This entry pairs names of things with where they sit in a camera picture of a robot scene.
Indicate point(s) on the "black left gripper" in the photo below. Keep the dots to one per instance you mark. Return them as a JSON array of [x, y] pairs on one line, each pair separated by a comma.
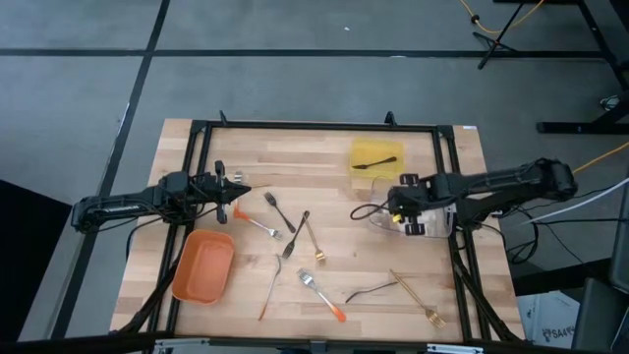
[[211, 192]]

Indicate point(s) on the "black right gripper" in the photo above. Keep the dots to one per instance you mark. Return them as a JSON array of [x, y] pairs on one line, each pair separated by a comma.
[[413, 199]]

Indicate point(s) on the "black fork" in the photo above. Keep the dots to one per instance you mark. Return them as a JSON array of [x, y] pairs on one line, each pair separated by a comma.
[[385, 285], [268, 198], [361, 166], [288, 251]]

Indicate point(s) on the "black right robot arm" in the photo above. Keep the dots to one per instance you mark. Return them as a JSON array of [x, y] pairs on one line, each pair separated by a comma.
[[491, 182]]

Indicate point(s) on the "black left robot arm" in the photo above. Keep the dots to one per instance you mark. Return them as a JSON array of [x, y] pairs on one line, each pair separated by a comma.
[[123, 205]]

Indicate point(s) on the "clear plastic bin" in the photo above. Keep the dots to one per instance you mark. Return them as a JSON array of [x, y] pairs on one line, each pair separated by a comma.
[[440, 221]]

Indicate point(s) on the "yellow plastic bin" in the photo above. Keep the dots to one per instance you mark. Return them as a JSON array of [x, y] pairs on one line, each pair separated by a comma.
[[373, 150]]

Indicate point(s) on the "orange plastic bin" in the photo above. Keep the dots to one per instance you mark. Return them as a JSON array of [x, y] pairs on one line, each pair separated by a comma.
[[204, 268]]

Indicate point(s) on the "black tripod stand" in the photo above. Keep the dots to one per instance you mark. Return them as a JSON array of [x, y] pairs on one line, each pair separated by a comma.
[[494, 44]]

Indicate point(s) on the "white printed box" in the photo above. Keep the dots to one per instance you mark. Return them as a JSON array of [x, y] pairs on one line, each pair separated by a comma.
[[548, 319]]

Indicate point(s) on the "black cabinet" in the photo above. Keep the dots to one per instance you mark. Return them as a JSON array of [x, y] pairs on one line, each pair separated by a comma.
[[29, 270]]

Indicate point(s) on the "dark grey cabinet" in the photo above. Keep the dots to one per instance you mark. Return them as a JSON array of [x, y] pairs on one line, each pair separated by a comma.
[[602, 319]]

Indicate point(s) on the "black aluminium table frame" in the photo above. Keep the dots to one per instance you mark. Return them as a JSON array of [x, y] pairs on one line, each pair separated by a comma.
[[319, 125]]

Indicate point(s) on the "black desk frame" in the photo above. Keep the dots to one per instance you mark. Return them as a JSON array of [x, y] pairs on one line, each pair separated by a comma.
[[565, 127]]

